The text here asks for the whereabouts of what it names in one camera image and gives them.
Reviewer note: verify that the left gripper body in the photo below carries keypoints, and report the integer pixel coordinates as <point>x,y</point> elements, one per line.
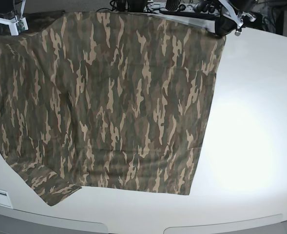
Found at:
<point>232,15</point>

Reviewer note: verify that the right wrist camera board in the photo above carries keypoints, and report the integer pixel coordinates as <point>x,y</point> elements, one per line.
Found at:
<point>22,25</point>

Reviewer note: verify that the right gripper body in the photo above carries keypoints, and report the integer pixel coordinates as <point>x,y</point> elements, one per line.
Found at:
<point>10,12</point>

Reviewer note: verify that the black background equipment clutter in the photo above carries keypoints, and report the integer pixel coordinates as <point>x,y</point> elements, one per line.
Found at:
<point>207,10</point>

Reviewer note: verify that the camouflage T-shirt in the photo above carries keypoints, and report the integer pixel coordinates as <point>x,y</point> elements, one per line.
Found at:
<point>106,100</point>

